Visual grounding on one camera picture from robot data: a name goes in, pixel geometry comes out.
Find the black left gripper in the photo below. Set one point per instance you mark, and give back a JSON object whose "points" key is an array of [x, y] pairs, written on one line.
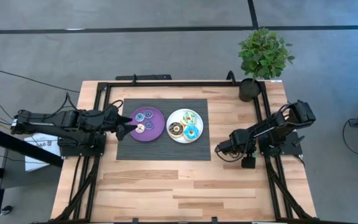
{"points": [[109, 119]]}

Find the purple round plate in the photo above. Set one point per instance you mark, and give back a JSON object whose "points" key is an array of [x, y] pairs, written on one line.
{"points": [[157, 133]]}

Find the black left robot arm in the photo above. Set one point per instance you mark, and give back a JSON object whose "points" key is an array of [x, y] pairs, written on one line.
{"points": [[57, 121]]}

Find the black floor beam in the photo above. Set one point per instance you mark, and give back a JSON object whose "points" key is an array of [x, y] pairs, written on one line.
{"points": [[11, 141]]}

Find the large mint black-drizzle donut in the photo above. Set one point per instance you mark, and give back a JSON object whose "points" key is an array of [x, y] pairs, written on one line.
{"points": [[183, 118]]}

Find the small light blue donut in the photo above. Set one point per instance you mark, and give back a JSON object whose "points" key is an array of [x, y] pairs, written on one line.
{"points": [[137, 117]]}

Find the small dark floor object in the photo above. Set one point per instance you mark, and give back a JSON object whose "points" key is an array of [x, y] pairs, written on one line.
{"points": [[6, 210]]}

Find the large chocolate glazed donut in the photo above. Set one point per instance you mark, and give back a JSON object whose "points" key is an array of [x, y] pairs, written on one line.
{"points": [[171, 129]]}

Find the small dark blue donut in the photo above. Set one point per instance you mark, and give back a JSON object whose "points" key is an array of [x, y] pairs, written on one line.
{"points": [[146, 114]]}

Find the grey woven placemat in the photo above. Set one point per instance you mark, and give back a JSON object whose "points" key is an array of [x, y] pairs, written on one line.
{"points": [[166, 152]]}

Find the small white sprinkled donut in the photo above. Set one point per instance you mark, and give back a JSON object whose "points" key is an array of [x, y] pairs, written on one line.
{"points": [[138, 129]]}

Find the green plant in black pot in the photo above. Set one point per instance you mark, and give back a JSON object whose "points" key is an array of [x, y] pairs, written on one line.
{"points": [[263, 56]]}

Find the black power strip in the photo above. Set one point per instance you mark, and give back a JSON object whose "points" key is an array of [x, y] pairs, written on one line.
{"points": [[148, 77]]}

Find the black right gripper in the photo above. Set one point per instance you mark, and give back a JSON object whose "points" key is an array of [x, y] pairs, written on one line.
{"points": [[239, 140]]}

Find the black aluminium table frame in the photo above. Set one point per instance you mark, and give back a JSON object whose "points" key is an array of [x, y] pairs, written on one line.
{"points": [[182, 84]]}

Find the small white sprinkled bowl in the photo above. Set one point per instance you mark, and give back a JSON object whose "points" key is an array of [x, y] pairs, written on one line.
{"points": [[146, 125]]}

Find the white printed box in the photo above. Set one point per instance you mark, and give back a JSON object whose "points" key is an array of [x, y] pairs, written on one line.
{"points": [[40, 142]]}

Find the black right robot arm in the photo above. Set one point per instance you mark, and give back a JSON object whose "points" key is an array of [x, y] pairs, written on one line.
{"points": [[278, 124]]}

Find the large blue glazed donut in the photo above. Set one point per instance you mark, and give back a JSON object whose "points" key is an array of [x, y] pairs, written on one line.
{"points": [[186, 133]]}

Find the white round plate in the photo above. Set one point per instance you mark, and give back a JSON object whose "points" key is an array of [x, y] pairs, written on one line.
{"points": [[199, 123]]}

